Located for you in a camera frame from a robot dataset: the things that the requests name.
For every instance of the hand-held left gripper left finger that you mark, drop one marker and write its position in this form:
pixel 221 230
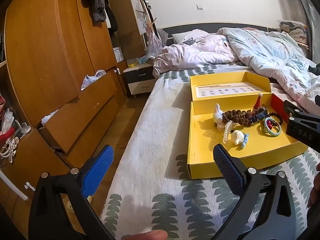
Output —
pixel 100 170

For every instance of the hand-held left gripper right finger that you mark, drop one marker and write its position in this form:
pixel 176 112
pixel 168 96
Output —
pixel 226 170

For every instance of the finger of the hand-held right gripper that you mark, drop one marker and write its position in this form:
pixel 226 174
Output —
pixel 292 108

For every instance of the yellow cardboard box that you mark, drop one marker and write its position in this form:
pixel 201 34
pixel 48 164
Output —
pixel 207 155

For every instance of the person's right hand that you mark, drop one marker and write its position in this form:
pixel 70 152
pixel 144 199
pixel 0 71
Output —
pixel 315 192

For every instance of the person's left hand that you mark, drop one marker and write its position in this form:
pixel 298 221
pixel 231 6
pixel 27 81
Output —
pixel 147 235

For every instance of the dark blue wrist watch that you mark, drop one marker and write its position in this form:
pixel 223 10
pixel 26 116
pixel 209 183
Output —
pixel 260 115

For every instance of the white shell hair clip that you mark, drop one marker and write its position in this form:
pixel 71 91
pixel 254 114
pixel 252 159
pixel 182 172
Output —
pixel 237 137

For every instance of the wooden wardrobe drawer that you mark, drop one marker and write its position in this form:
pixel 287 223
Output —
pixel 97 135
pixel 82 110

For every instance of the red santa hat clip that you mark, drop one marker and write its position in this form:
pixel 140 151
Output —
pixel 257 103

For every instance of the white rabbit figurine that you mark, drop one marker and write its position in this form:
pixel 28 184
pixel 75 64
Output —
pixel 218 115

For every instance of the light blue duvet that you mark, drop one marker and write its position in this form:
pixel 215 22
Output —
pixel 270 50

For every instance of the white earbuds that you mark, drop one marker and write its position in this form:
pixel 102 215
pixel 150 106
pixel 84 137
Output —
pixel 27 186

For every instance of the printed cushion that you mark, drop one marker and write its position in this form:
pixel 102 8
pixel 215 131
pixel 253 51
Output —
pixel 295 31

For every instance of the white rod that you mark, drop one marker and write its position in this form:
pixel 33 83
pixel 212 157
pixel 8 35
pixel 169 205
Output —
pixel 12 185

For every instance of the white crumpled plastic bag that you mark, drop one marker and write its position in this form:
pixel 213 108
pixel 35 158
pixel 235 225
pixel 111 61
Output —
pixel 91 80

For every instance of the dark and white nightstand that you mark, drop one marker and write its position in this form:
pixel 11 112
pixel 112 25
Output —
pixel 140 80

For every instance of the red bag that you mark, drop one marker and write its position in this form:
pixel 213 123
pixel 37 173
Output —
pixel 7 133

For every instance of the small white plastic bag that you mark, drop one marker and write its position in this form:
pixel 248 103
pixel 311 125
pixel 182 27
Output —
pixel 7 121

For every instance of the pink duvet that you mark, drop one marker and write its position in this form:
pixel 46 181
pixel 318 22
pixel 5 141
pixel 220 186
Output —
pixel 200 52

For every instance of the white paper packet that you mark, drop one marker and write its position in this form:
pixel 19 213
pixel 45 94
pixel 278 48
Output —
pixel 118 54

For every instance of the dark grey headboard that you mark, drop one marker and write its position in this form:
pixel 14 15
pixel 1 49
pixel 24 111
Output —
pixel 200 27

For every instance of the white pillow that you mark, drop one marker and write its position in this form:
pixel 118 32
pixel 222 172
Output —
pixel 180 37

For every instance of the hanging clear plastic bag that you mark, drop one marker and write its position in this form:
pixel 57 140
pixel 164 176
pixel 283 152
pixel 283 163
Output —
pixel 155 45

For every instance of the wooden wardrobe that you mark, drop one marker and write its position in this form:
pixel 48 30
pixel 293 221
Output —
pixel 45 42

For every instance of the black hanging garment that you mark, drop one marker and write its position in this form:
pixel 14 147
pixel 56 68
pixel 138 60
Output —
pixel 111 17

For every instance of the wooden coat rack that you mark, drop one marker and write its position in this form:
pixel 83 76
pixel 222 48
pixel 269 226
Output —
pixel 150 22

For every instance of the grey hanging clothes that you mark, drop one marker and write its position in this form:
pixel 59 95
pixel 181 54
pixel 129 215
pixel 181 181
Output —
pixel 96 0

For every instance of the white wall switch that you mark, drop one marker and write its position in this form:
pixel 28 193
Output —
pixel 200 7

